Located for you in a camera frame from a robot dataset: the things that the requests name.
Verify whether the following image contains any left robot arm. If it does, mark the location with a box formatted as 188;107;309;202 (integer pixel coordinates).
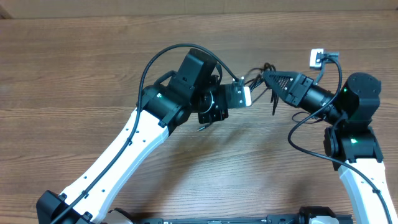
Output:
36;44;252;223

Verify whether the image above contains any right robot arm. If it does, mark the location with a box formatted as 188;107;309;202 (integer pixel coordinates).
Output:
262;71;397;223

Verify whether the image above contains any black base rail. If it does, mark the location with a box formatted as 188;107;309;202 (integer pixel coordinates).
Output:
108;205;354;224

